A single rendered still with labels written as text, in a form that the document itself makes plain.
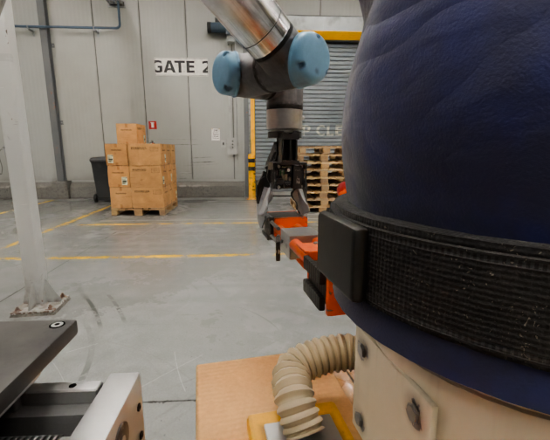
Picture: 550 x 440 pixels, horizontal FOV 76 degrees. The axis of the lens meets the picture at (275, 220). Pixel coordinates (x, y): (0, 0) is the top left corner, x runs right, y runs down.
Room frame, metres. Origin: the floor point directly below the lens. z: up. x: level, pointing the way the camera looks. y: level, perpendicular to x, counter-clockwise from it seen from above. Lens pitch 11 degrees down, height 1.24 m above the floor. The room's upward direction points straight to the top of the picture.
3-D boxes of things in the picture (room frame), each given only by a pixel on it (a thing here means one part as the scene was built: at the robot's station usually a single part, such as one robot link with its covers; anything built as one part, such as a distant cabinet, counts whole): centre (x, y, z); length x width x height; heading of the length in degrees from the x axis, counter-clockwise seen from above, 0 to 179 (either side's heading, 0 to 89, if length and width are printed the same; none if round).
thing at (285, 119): (0.77, -0.02, 1.30); 0.08 x 0.08 x 0.05
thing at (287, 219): (0.78, -0.03, 1.07); 0.08 x 0.07 x 0.05; 12
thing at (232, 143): (9.18, 1.26, 2.63); 0.70 x 0.51 x 3.32; 93
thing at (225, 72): (0.69, 0.05, 1.37); 0.11 x 0.11 x 0.08; 40
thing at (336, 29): (9.33, -1.14, 4.09); 4.09 x 0.49 x 0.51; 93
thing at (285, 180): (0.76, -0.02, 1.22); 0.09 x 0.08 x 0.12; 12
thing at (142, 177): (7.25, 2.65, 0.87); 1.21 x 1.02 x 1.74; 3
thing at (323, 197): (7.57, -0.93, 0.65); 1.29 x 1.10 x 1.31; 3
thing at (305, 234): (0.65, -0.05, 1.07); 0.07 x 0.07 x 0.04; 12
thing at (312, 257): (0.44, -0.09, 1.07); 0.10 x 0.08 x 0.06; 102
